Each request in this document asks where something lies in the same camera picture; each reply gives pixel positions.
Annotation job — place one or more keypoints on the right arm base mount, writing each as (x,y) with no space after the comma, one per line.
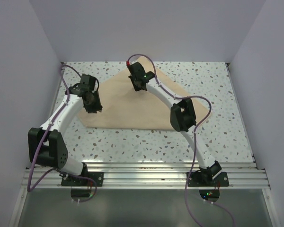
(199,179)

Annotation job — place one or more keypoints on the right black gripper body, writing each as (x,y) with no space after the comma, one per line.
(133,80)

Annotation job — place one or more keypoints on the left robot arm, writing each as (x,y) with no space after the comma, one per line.
(46,144)

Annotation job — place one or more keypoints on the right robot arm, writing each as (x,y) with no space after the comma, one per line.
(182,118)

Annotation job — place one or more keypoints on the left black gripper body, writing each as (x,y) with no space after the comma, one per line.
(94,105)

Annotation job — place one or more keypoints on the aluminium rail frame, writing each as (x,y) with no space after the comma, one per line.
(145,170)

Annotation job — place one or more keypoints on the beige cloth mat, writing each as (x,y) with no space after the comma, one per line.
(125,108)

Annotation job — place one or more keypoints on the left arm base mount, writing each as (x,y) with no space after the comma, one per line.
(90,179)

